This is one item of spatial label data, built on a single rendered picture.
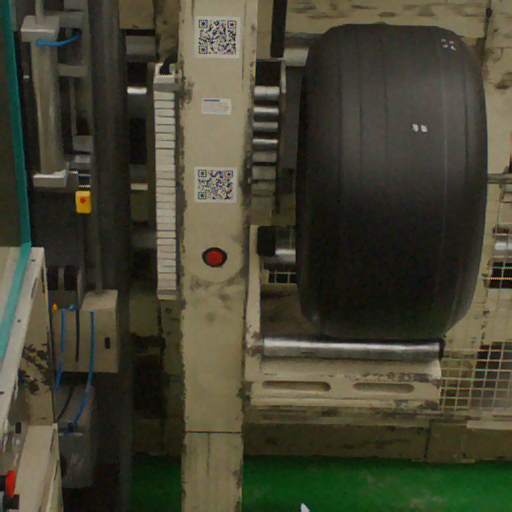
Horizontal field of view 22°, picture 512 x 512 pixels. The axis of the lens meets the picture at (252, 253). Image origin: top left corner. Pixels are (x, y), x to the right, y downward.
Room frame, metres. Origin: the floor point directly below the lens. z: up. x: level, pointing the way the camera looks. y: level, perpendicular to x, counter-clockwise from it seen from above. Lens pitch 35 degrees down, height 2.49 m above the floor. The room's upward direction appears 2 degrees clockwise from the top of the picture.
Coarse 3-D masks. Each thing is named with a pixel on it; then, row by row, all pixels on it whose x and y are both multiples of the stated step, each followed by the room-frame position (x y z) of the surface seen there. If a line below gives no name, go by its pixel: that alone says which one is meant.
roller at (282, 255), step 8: (280, 248) 2.25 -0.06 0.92; (288, 248) 2.25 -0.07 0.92; (264, 256) 2.23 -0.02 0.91; (272, 256) 2.22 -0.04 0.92; (280, 256) 2.22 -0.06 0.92; (288, 256) 2.22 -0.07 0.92; (264, 264) 2.22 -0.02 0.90; (272, 264) 2.22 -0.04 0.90; (280, 264) 2.22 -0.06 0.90; (288, 264) 2.22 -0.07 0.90
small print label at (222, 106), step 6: (204, 102) 2.01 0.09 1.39; (210, 102) 2.01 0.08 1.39; (216, 102) 2.01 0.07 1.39; (222, 102) 2.01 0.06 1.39; (228, 102) 2.01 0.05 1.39; (204, 108) 2.01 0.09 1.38; (210, 108) 2.01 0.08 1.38; (216, 108) 2.01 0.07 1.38; (222, 108) 2.01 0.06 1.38; (228, 108) 2.01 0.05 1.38; (222, 114) 2.01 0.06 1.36; (228, 114) 2.01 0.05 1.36
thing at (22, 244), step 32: (0, 0) 1.70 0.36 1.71; (0, 32) 1.67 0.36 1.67; (0, 64) 1.65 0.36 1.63; (0, 96) 1.63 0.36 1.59; (0, 128) 1.61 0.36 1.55; (0, 160) 1.59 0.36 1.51; (0, 192) 1.57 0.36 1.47; (0, 224) 1.55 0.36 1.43; (0, 256) 1.53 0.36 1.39; (0, 288) 1.51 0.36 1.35; (0, 320) 1.49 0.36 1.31; (0, 352) 1.45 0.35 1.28
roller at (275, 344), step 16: (272, 336) 1.96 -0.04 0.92; (288, 336) 1.96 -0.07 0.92; (304, 336) 1.96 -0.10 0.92; (320, 336) 1.96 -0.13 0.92; (272, 352) 1.94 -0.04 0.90; (288, 352) 1.94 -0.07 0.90; (304, 352) 1.94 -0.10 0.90; (320, 352) 1.94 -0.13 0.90; (336, 352) 1.94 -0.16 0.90; (352, 352) 1.94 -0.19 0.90; (368, 352) 1.94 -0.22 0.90; (384, 352) 1.94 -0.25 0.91; (400, 352) 1.94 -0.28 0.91; (416, 352) 1.94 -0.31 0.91; (432, 352) 1.94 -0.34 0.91
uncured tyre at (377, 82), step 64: (320, 64) 2.07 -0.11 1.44; (384, 64) 2.03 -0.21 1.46; (448, 64) 2.04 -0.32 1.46; (320, 128) 1.94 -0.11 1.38; (384, 128) 1.92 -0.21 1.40; (448, 128) 1.92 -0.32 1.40; (320, 192) 1.87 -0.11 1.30; (384, 192) 1.85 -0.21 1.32; (448, 192) 1.85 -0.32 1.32; (320, 256) 1.84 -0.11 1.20; (384, 256) 1.81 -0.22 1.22; (448, 256) 1.82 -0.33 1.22; (320, 320) 1.87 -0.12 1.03; (384, 320) 1.84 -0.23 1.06; (448, 320) 1.85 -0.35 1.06
